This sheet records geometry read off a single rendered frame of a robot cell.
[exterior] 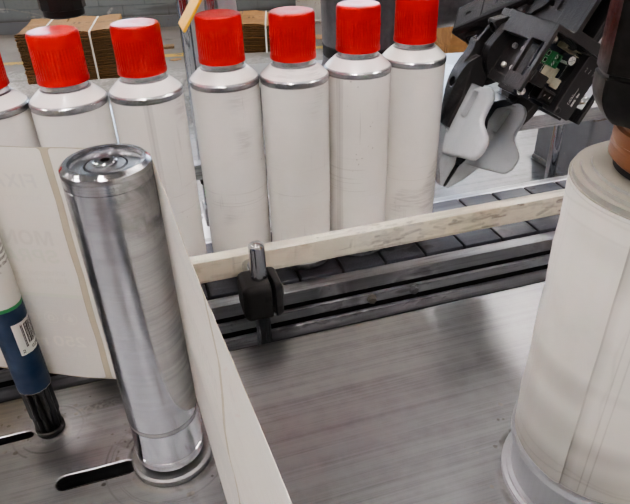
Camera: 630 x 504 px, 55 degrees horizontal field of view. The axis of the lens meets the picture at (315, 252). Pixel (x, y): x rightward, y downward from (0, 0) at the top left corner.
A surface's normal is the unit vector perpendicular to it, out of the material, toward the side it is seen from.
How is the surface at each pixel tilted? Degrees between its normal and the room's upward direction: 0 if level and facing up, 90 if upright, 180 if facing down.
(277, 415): 0
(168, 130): 90
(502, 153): 57
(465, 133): 63
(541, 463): 90
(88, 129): 90
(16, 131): 90
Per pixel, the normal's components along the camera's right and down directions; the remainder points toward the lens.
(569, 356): -0.88, 0.24
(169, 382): 0.69, 0.37
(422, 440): -0.03, -0.84
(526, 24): -0.84, -0.26
